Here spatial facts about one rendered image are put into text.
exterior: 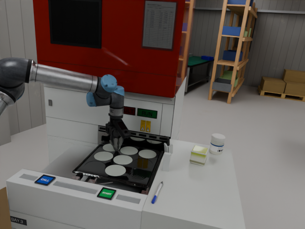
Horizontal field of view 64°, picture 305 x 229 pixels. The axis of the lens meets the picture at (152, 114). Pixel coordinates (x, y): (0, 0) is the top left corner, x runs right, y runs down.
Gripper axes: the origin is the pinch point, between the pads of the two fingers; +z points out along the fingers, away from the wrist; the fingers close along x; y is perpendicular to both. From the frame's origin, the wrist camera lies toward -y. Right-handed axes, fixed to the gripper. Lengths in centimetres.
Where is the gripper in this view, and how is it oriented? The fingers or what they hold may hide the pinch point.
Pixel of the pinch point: (117, 149)
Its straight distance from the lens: 138.8
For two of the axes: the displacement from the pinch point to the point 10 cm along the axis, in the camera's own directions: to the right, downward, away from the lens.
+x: -7.4, 1.7, -6.5
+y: -6.7, -2.9, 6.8
